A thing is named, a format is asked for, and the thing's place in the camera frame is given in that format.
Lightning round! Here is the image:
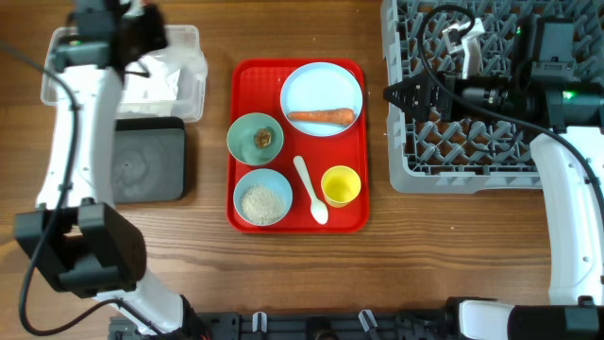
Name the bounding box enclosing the clear plastic bin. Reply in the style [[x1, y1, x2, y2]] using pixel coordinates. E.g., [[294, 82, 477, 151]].
[[40, 25, 209, 125]]

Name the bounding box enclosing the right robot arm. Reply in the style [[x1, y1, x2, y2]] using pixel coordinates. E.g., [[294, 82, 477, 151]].
[[384, 15, 603, 339]]

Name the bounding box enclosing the brown food scrap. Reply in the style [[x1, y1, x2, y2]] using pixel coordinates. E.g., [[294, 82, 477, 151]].
[[254, 127, 274, 149]]

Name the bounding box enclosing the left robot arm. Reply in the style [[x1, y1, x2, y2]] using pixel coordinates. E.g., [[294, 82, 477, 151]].
[[14, 1, 195, 339]]

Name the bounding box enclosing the white napkin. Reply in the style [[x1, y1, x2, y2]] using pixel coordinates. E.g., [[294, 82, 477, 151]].
[[123, 53, 184, 105]]

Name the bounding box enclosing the green bowl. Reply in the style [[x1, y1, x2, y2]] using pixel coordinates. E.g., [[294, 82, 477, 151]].
[[226, 112, 284, 167]]

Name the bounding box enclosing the yellow plastic cup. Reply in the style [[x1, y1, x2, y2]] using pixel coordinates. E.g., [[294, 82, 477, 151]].
[[320, 165, 361, 208]]

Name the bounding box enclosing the blue bowl with rice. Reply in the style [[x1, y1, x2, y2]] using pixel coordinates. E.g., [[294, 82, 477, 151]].
[[232, 168, 293, 227]]

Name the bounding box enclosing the red plastic tray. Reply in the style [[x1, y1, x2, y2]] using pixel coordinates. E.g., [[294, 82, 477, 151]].
[[226, 59, 370, 234]]

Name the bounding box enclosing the grey dishwasher rack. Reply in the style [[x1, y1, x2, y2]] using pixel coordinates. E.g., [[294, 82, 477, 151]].
[[380, 0, 603, 194]]

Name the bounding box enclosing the light blue plate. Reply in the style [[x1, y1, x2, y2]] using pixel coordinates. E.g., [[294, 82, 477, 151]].
[[279, 62, 363, 137]]

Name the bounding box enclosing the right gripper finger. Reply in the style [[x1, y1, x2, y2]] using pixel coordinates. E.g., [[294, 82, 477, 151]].
[[391, 98, 432, 122], [383, 75, 434, 100]]

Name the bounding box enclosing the white plastic spoon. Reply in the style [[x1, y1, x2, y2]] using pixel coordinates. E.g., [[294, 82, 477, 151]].
[[293, 156, 328, 225]]

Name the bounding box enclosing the black square bin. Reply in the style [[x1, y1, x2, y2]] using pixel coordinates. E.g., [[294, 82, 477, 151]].
[[110, 117, 187, 204]]

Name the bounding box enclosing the orange carrot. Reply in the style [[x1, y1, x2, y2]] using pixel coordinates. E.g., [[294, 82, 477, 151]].
[[287, 108, 355, 127]]

